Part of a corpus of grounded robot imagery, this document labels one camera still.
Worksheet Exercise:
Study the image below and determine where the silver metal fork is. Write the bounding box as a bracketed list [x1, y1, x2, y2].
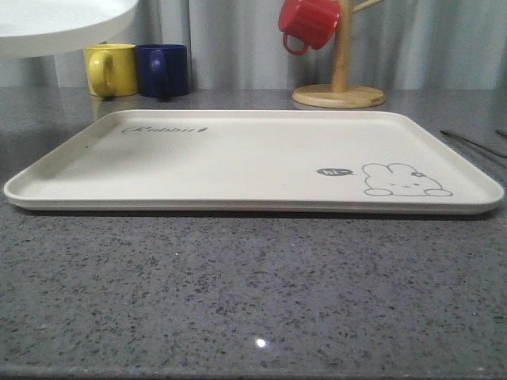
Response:
[440, 130, 506, 158]

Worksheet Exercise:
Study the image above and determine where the silver metal chopstick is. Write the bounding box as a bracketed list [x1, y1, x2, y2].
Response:
[495, 129, 507, 139]

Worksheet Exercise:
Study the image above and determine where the white round plate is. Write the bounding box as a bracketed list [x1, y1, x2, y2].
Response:
[1, 1, 138, 58]

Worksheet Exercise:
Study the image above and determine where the cream rabbit serving tray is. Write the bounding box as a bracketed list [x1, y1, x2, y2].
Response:
[4, 110, 504, 215]

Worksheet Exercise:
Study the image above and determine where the wooden mug tree stand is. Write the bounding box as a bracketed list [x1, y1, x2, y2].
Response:
[292, 0, 386, 108]

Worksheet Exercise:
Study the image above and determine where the grey curtain backdrop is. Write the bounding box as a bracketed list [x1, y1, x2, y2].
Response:
[0, 0, 507, 91]

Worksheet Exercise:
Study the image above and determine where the dark blue mug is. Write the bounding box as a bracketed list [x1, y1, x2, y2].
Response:
[134, 44, 190, 97]

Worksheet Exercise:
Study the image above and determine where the red mug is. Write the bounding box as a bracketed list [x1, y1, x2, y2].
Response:
[278, 0, 341, 55]

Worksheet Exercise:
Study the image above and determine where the yellow mug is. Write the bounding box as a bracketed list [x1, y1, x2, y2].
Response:
[84, 44, 138, 97]

